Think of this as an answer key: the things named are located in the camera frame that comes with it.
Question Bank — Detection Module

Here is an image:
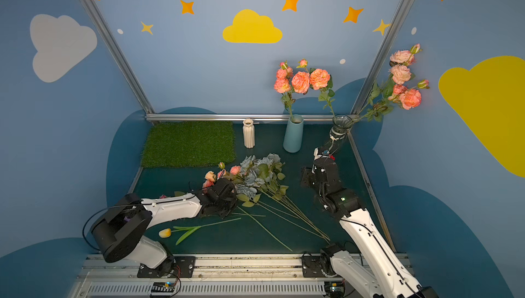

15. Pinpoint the yellow tulip with stem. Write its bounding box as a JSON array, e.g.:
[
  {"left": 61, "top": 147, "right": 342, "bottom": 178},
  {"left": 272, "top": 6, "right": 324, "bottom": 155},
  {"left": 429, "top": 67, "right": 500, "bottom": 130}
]
[{"left": 158, "top": 217, "right": 241, "bottom": 246}]

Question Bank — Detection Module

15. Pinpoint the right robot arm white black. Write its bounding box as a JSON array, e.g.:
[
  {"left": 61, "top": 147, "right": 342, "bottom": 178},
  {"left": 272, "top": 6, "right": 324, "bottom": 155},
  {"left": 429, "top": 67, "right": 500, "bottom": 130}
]
[{"left": 302, "top": 155, "right": 438, "bottom": 297}]

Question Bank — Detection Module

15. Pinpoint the pink flower bunch on table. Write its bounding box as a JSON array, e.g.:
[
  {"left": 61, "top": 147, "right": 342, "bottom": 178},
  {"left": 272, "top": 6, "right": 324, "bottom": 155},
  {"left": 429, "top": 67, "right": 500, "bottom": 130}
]
[{"left": 157, "top": 161, "right": 332, "bottom": 252}]

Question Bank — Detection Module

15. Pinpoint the aluminium rail front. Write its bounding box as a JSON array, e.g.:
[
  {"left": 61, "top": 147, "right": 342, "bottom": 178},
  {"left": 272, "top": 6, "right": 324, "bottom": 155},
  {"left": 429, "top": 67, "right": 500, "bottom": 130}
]
[{"left": 67, "top": 252, "right": 425, "bottom": 298}]

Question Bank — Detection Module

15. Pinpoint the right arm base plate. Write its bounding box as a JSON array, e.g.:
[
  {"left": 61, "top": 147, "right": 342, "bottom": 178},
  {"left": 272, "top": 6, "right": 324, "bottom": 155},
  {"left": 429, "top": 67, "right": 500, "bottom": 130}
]
[{"left": 300, "top": 253, "right": 338, "bottom": 278}]

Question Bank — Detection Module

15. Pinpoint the white ribbed ceramic vase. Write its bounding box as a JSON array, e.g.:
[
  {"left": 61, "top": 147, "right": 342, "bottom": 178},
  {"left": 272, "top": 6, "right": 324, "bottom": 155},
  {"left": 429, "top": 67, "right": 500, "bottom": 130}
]
[{"left": 243, "top": 118, "right": 255, "bottom": 149}]

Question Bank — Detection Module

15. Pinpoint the clear glass vase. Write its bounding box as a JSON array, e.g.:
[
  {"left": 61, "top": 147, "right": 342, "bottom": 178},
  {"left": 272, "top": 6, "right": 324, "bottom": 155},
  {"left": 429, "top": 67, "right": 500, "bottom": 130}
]
[{"left": 322, "top": 115, "right": 355, "bottom": 154}]

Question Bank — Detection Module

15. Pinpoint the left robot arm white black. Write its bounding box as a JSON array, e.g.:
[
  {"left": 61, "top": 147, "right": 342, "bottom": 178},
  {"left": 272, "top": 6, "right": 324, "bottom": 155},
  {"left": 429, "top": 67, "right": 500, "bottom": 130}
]
[{"left": 90, "top": 179, "right": 237, "bottom": 277}]

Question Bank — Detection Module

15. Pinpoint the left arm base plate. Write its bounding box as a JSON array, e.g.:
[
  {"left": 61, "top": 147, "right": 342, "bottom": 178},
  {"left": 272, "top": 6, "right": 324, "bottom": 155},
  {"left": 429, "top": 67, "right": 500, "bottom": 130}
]
[{"left": 137, "top": 256, "right": 196, "bottom": 279}]

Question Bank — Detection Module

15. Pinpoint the teal cylindrical vase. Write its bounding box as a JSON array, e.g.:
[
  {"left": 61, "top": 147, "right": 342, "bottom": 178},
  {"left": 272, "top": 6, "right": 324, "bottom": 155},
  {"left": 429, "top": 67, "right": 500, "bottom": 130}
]
[{"left": 283, "top": 115, "right": 304, "bottom": 153}]

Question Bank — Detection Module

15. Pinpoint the aluminium frame back bar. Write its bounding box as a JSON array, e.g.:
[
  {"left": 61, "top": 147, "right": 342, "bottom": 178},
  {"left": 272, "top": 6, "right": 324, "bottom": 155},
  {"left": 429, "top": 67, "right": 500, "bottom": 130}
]
[{"left": 145, "top": 113, "right": 362, "bottom": 123}]

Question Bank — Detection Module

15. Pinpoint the green artificial grass mat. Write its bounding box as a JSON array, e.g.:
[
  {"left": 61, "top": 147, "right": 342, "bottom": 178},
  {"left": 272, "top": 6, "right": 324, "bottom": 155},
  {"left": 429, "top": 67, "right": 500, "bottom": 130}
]
[{"left": 141, "top": 122, "right": 237, "bottom": 168}]

